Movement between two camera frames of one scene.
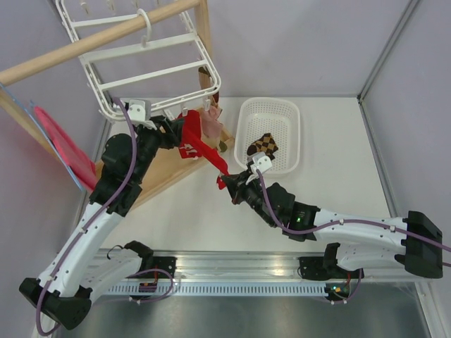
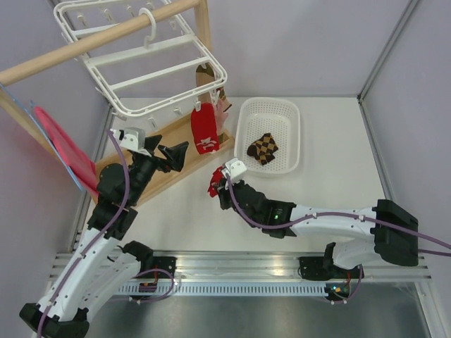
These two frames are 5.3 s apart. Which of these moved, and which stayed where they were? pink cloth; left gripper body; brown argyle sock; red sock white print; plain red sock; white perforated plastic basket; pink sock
Moved: red sock white print; left gripper body; plain red sock; pink sock
Stayed: white perforated plastic basket; brown argyle sock; pink cloth
